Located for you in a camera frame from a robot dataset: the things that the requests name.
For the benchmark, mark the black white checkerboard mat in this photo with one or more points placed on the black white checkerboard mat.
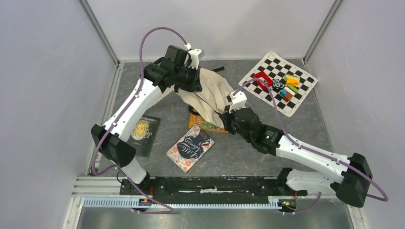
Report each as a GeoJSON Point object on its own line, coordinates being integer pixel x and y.
{"type": "Point", "coordinates": [276, 67]}

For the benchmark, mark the orange cover book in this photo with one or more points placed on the orange cover book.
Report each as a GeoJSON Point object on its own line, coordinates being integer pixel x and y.
{"type": "Point", "coordinates": [196, 119]}

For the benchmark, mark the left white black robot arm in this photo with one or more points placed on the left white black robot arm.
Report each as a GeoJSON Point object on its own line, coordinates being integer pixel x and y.
{"type": "Point", "coordinates": [111, 137]}

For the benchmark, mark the cream canvas backpack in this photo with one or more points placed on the cream canvas backpack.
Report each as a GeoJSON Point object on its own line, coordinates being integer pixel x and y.
{"type": "Point", "coordinates": [211, 101]}

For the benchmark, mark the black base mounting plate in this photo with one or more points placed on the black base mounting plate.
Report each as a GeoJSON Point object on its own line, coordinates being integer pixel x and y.
{"type": "Point", "coordinates": [216, 190]}

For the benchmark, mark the black dark book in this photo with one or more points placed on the black dark book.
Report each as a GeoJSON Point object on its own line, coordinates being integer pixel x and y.
{"type": "Point", "coordinates": [143, 135]}

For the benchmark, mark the white slotted cable duct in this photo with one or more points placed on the white slotted cable duct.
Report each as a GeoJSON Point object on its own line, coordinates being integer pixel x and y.
{"type": "Point", "coordinates": [142, 203]}

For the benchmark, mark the green orange toy block stack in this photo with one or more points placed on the green orange toy block stack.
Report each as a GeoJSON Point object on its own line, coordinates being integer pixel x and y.
{"type": "Point", "coordinates": [291, 81]}

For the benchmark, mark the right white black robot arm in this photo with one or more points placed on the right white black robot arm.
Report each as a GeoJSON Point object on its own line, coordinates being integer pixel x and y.
{"type": "Point", "coordinates": [349, 177]}

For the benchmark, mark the blue orange toy block stack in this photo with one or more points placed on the blue orange toy block stack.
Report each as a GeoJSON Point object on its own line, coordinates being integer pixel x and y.
{"type": "Point", "coordinates": [286, 93]}

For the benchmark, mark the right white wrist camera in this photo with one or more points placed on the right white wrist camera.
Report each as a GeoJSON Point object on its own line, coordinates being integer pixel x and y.
{"type": "Point", "coordinates": [236, 101]}

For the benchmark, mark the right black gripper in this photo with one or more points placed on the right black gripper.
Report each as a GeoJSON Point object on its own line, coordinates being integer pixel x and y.
{"type": "Point", "coordinates": [226, 116]}

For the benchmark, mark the blue owl toy figure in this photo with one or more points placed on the blue owl toy figure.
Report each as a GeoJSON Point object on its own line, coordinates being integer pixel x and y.
{"type": "Point", "coordinates": [277, 85]}

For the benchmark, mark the red toy block house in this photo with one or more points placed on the red toy block house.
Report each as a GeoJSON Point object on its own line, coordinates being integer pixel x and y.
{"type": "Point", "coordinates": [265, 80]}

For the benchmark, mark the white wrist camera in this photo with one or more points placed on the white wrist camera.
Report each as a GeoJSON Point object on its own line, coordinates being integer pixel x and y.
{"type": "Point", "coordinates": [195, 55]}
{"type": "Point", "coordinates": [236, 101]}

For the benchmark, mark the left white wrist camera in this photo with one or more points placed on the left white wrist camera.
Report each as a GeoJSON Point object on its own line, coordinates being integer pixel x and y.
{"type": "Point", "coordinates": [195, 55]}

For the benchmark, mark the floral cover book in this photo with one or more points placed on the floral cover book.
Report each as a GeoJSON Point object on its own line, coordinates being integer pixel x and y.
{"type": "Point", "coordinates": [190, 148]}

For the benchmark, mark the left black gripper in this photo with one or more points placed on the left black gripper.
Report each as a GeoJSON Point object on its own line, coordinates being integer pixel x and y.
{"type": "Point", "coordinates": [194, 85]}

